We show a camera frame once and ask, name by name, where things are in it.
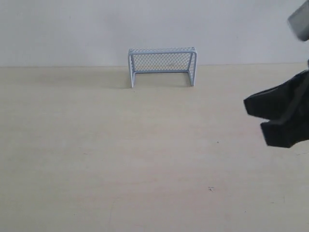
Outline small white soccer goal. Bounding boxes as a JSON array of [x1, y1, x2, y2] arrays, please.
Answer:
[[127, 47, 197, 88]]

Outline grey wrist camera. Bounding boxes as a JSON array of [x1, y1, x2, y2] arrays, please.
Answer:
[[287, 0, 309, 42]]

